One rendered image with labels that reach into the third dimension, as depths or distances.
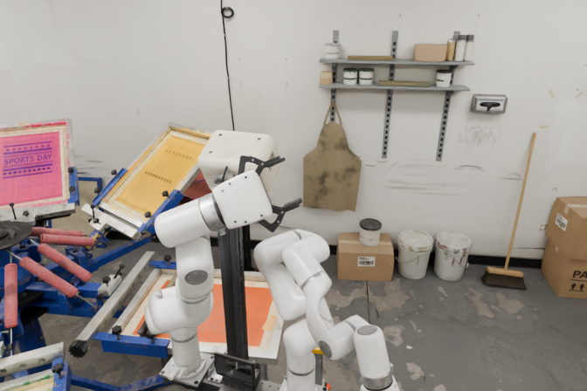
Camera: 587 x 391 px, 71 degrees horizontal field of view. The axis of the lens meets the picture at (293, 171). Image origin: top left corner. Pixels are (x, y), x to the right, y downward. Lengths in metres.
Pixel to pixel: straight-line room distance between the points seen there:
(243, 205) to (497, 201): 3.55
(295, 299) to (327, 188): 2.62
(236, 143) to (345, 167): 2.66
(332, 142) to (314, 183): 0.43
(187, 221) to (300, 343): 0.65
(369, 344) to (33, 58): 4.08
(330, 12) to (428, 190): 1.81
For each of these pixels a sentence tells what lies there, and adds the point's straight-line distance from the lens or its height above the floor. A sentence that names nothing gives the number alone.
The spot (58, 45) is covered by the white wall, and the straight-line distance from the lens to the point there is 4.42.
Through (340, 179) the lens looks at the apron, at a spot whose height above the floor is 0.87.
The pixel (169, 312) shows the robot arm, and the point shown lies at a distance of 1.12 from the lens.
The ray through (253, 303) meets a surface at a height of 0.96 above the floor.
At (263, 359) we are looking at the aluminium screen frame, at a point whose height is 0.98.
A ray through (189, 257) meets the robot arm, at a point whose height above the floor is 1.91.
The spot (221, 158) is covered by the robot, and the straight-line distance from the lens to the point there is 1.17.
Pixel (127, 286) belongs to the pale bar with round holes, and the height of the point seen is 1.04.
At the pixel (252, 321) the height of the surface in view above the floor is 0.96.
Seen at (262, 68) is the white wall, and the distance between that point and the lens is 3.69.
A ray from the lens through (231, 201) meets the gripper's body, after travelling 0.83.
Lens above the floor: 2.39
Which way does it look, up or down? 22 degrees down
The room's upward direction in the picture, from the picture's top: straight up
